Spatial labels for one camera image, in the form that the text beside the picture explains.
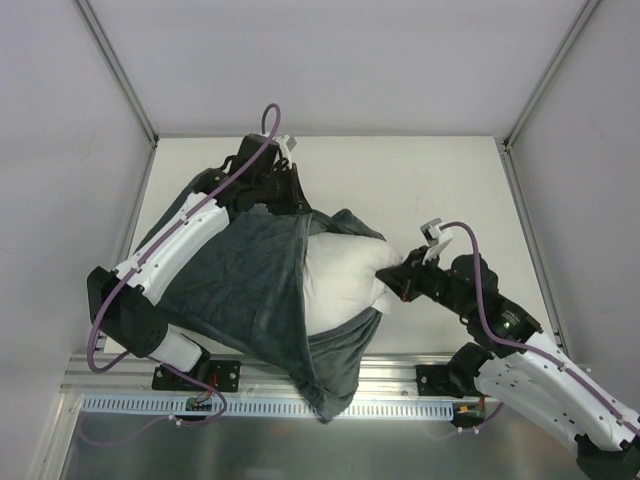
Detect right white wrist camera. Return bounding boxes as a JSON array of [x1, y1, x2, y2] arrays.
[[420, 218, 453, 264]]

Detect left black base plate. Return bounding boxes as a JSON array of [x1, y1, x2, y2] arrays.
[[151, 359, 242, 393]]

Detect white slotted cable duct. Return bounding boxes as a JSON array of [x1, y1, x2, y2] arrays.
[[82, 394, 454, 422]]

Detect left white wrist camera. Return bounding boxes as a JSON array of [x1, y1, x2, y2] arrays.
[[275, 134, 297, 160]]

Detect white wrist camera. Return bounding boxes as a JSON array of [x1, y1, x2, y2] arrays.
[[275, 134, 297, 160], [420, 218, 453, 264]]

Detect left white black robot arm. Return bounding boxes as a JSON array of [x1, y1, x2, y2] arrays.
[[87, 132, 310, 390]]

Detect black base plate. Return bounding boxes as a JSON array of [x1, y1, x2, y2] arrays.
[[151, 359, 242, 393], [415, 364, 454, 397]]

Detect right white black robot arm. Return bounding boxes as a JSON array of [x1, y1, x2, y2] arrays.
[[376, 247, 639, 479]]

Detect right aluminium frame post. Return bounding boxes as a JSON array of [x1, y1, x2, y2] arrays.
[[502, 0, 603, 151]]

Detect aluminium mounting rail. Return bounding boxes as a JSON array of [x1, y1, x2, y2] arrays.
[[60, 354, 450, 399]]

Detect left aluminium frame post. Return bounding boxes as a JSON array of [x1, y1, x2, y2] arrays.
[[72, 0, 159, 148]]

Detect aluminium frame post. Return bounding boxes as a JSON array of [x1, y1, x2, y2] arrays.
[[72, 0, 159, 148], [502, 0, 603, 151]]

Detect white pillow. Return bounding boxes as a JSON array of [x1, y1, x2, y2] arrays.
[[303, 233, 402, 336]]

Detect zebra and grey pillowcase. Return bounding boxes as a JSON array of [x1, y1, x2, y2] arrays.
[[157, 206, 386, 422]]

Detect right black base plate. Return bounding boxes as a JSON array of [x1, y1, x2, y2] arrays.
[[415, 364, 454, 397]]

